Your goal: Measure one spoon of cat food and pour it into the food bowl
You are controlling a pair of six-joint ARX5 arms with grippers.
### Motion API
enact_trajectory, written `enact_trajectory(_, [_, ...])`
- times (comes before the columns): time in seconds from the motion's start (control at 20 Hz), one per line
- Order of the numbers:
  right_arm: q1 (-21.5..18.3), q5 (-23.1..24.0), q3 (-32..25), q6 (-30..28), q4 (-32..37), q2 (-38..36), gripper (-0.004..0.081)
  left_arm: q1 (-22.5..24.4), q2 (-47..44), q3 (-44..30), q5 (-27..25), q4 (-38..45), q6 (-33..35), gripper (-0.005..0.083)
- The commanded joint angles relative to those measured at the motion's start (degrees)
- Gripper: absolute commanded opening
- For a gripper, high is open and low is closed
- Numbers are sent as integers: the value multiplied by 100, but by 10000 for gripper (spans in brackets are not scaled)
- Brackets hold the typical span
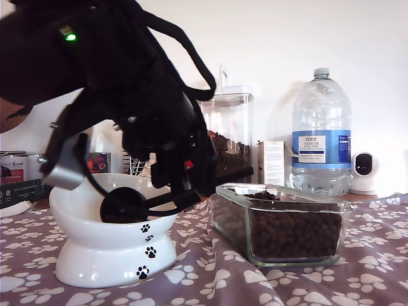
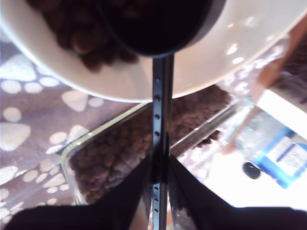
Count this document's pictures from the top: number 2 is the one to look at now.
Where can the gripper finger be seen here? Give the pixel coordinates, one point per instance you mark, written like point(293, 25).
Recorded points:
point(129, 194)
point(192, 194)

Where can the grey paw print cloth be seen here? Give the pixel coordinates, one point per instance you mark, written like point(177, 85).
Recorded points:
point(36, 115)

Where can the white ceramic cat bowl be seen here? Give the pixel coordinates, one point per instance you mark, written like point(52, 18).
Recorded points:
point(216, 67)

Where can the small white round camera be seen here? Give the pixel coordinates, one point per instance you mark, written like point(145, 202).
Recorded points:
point(250, 170)

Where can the clear glass food container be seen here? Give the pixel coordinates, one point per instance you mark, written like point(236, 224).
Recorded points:
point(72, 148)

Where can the brown cat food kibble heap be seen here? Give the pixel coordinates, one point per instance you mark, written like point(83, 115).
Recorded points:
point(108, 163)
point(84, 43)

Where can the large clear water bottle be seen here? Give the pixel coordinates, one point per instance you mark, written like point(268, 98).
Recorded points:
point(275, 153)

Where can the black plastic measuring spoon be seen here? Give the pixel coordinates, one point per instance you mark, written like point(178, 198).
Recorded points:
point(156, 28)

